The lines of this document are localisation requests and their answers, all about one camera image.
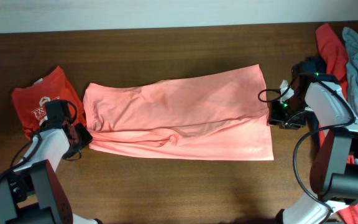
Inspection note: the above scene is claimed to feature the salmon pink t-shirt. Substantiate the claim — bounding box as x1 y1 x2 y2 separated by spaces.
83 65 273 161

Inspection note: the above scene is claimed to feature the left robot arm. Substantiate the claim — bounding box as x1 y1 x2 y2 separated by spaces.
0 100 102 224

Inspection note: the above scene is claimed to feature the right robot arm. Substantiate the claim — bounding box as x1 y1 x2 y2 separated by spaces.
268 72 358 223

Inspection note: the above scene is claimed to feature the navy blue garment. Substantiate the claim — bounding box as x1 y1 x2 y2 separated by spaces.
292 56 329 147

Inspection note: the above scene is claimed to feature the folded red printed t-shirt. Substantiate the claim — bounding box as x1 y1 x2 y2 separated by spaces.
11 67 86 138

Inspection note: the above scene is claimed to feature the red orange garment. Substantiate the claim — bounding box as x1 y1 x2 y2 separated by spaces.
315 23 358 224

